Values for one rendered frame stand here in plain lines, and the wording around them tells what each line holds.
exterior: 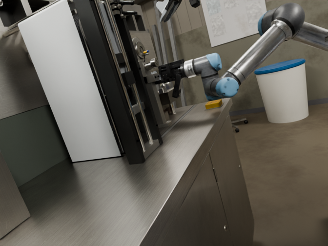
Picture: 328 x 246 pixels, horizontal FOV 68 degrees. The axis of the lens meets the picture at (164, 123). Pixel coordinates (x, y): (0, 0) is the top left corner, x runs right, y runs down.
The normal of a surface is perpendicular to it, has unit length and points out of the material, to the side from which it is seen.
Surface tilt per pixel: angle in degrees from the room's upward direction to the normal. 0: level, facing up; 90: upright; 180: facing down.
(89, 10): 90
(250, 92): 90
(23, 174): 90
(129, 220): 0
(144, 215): 0
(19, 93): 90
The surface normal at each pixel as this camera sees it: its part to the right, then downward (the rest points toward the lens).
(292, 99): -0.10, 0.32
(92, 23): -0.38, 0.32
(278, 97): -0.55, 0.40
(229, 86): 0.16, 0.18
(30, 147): 0.88, -0.16
